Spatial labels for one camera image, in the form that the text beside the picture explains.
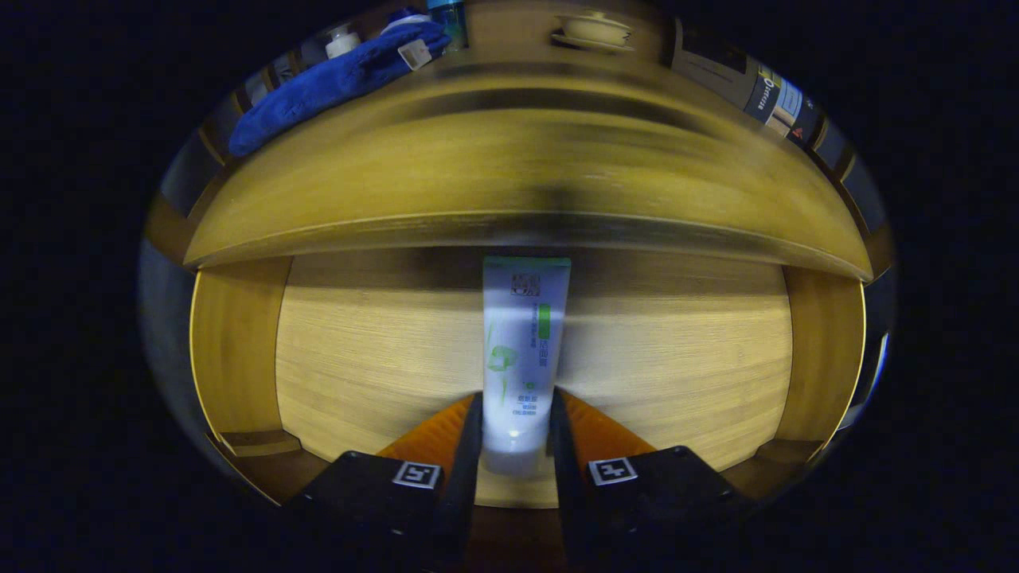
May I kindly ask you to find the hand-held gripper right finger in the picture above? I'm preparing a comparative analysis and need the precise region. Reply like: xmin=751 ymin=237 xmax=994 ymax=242
xmin=549 ymin=388 xmax=753 ymax=573

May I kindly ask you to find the white pump bottle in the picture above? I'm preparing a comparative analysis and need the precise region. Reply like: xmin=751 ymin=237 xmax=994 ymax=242
xmin=325 ymin=24 xmax=363 ymax=59

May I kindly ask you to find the wooden cabinet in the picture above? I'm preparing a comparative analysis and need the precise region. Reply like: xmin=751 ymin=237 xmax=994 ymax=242
xmin=142 ymin=0 xmax=896 ymax=287

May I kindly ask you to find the blue towel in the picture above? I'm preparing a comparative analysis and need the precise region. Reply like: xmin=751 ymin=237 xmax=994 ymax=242
xmin=228 ymin=20 xmax=451 ymax=158

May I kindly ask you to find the white bottle with blue cap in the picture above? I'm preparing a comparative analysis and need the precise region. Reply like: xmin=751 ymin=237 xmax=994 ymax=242
xmin=382 ymin=8 xmax=431 ymax=33

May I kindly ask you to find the grey spine book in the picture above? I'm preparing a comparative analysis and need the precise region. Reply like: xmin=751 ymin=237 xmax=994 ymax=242
xmin=768 ymin=77 xmax=806 ymax=138

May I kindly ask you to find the wooden countertop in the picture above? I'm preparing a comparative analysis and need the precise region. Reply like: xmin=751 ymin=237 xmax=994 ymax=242
xmin=183 ymin=48 xmax=875 ymax=281

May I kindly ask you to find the white tube with green label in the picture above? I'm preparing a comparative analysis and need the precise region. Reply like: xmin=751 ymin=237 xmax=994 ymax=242
xmin=482 ymin=256 xmax=572 ymax=478

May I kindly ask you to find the beige lidded teacup with saucer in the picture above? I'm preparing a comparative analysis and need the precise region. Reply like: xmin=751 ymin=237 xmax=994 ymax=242
xmin=552 ymin=10 xmax=638 ymax=53

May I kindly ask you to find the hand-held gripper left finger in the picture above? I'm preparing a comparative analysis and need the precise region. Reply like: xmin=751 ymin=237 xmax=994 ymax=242
xmin=283 ymin=392 xmax=485 ymax=573

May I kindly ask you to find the wooden drawer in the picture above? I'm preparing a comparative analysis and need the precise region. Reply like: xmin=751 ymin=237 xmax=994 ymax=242
xmin=187 ymin=247 xmax=869 ymax=510

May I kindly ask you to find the teal bottle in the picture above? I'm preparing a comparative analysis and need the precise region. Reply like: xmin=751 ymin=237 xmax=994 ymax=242
xmin=426 ymin=0 xmax=469 ymax=53

